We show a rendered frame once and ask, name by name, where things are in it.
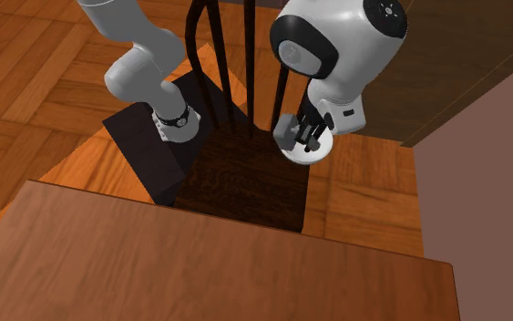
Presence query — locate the dark wooden chair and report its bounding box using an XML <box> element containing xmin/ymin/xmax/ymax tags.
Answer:
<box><xmin>172</xmin><ymin>0</ymin><xmax>313</xmax><ymax>235</ymax></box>

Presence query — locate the black robot stand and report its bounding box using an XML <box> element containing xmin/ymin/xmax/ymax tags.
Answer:
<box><xmin>101</xmin><ymin>69</ymin><xmax>249</xmax><ymax>208</ymax></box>

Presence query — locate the brown wooden table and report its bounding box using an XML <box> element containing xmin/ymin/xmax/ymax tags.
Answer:
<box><xmin>0</xmin><ymin>179</ymin><xmax>461</xmax><ymax>321</ymax></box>

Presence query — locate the grey mug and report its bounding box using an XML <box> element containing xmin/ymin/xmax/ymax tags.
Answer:
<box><xmin>272</xmin><ymin>113</ymin><xmax>303</xmax><ymax>151</ymax></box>

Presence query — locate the white plate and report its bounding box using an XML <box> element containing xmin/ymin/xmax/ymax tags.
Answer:
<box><xmin>280</xmin><ymin>129</ymin><xmax>335</xmax><ymax>166</ymax></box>

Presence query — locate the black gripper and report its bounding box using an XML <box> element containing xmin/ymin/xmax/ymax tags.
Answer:
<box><xmin>296</xmin><ymin>97</ymin><xmax>335</xmax><ymax>153</ymax></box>

